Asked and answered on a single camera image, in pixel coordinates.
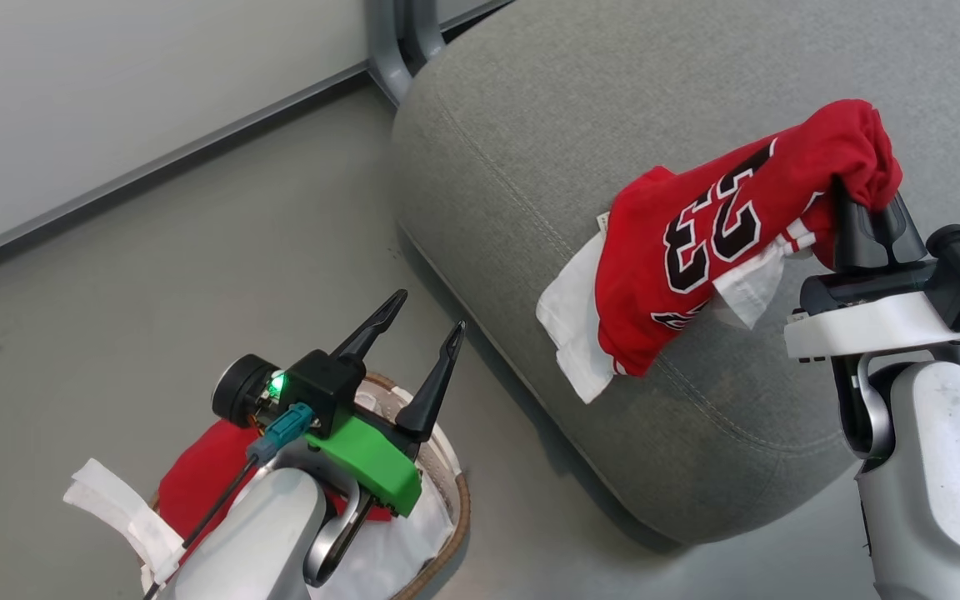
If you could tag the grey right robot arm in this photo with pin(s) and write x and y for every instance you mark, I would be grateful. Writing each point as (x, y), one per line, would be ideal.
(938, 467)

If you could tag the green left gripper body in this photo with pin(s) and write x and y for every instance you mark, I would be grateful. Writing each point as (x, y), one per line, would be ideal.
(367, 458)

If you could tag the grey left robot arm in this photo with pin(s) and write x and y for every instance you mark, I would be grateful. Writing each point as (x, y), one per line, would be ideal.
(259, 533)

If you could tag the grey fabric sofa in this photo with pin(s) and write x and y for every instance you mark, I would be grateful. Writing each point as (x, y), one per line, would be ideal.
(580, 117)

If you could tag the plain red garment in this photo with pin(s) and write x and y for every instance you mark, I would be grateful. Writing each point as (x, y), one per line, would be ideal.
(201, 479)

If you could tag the white laundry basket brown rim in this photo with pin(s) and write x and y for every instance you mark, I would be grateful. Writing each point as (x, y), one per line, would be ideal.
(430, 517)

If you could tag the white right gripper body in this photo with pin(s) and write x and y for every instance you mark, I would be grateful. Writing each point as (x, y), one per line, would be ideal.
(872, 325)

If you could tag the red jersey number 23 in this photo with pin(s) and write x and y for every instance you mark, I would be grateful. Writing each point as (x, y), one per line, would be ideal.
(680, 242)

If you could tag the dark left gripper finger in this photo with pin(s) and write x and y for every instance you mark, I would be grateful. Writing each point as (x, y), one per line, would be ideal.
(432, 392)
(370, 332)

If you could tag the grey metal frame post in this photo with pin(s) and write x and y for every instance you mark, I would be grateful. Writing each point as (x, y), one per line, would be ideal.
(397, 50)

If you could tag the grey wall baseboard strip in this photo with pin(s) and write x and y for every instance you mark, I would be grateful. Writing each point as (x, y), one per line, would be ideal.
(155, 162)

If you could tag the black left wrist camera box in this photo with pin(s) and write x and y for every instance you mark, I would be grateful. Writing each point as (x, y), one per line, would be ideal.
(322, 387)

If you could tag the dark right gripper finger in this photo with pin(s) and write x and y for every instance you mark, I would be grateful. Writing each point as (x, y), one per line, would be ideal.
(903, 242)
(852, 242)

